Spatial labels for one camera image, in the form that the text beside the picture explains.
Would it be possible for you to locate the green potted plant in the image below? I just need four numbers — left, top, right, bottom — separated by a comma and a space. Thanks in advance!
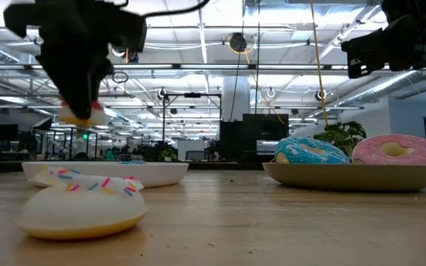
312, 120, 368, 157

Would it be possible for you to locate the small red frosted donut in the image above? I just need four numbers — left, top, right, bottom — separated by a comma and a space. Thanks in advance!
58, 98, 107, 127

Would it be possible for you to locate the large blue frosted donut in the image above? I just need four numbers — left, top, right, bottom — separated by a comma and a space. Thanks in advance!
274, 137, 351, 165

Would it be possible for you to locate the small white sprinkled donut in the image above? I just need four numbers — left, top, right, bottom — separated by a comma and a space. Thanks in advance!
15, 165, 149, 240

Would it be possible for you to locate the black ceiling cable reel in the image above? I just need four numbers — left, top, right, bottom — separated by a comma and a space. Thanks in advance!
229, 32, 249, 54
111, 47, 140, 64

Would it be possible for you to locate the yellow hanging cable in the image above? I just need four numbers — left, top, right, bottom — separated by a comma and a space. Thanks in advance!
310, 0, 329, 127

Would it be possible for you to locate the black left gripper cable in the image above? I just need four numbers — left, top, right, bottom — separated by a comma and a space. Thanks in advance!
141, 0, 212, 18

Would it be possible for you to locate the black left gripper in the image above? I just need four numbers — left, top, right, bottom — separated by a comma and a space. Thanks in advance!
4, 0, 147, 120

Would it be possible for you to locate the olive grey round plate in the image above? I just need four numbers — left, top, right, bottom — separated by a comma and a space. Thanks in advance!
262, 162, 426, 192

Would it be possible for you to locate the large pink frosted donut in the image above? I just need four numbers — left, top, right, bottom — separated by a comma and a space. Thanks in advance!
351, 133, 426, 166

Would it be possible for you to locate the black hanging cable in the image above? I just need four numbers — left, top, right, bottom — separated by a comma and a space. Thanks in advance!
254, 0, 262, 116

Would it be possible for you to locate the white round plate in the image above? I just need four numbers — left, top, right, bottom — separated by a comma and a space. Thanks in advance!
21, 161, 190, 188

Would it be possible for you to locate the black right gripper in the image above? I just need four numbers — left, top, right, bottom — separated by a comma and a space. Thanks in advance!
341, 14, 426, 79

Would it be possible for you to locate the black background rig frame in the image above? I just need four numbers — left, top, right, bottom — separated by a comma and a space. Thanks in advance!
162, 92, 223, 162

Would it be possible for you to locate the white building column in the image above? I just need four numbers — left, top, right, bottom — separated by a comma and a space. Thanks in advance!
221, 76, 251, 122

